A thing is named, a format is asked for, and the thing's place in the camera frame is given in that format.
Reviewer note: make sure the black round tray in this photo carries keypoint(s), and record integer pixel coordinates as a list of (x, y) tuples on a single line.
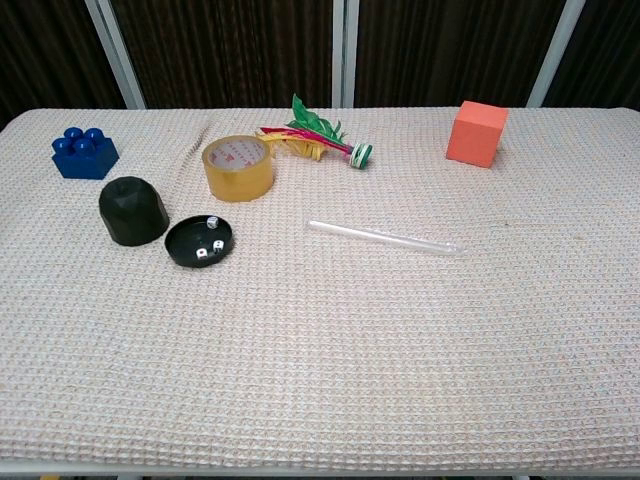
[(187, 245)]

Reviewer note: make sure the black faceted dice cup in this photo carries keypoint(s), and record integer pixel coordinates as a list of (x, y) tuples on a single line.
[(132, 215)]

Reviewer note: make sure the clear glass tube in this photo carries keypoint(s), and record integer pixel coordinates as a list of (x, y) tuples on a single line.
[(385, 239)]

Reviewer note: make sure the yellow packing tape roll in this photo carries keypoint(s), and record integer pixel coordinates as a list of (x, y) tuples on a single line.
[(240, 180)]

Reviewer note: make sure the small white die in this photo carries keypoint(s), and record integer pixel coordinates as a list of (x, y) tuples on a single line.
[(218, 245), (212, 222), (202, 254)]

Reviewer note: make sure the colourful feather shuttlecock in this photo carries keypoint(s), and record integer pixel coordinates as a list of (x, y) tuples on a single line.
[(310, 132)]

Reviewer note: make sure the beige waffle tablecloth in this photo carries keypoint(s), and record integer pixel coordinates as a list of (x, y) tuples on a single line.
[(350, 350)]

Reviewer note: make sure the orange foam cube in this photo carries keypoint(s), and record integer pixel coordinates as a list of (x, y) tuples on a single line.
[(472, 137)]

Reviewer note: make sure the dark brown partition panel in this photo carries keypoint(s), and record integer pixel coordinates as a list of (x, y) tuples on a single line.
[(225, 50), (605, 50), (450, 50), (45, 50)]

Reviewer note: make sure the blue toy building block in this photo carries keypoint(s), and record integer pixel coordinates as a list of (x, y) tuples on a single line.
[(82, 160)]

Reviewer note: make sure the grey metal partition post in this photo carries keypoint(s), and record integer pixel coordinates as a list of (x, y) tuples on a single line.
[(555, 55), (117, 55), (345, 50)]

